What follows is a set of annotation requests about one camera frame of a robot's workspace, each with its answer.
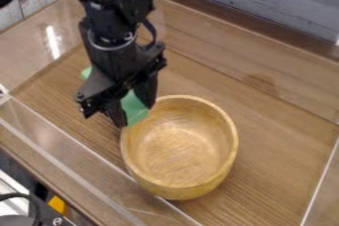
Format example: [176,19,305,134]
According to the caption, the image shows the green rectangular block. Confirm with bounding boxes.
[74,65,149,127]

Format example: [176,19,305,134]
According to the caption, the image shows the clear acrylic front barrier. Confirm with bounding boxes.
[0,90,202,226]

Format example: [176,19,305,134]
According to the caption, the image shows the yellow label sticker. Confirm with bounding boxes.
[48,196,68,215]

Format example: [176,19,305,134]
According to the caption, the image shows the brown wooden bowl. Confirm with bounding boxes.
[120,94,240,200]

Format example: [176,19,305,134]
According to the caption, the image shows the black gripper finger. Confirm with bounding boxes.
[133,76,157,109]
[105,102,126,128]

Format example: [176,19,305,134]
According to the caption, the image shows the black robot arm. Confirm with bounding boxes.
[0,0,166,128]

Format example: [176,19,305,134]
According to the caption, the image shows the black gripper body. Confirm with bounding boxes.
[73,18,168,120]

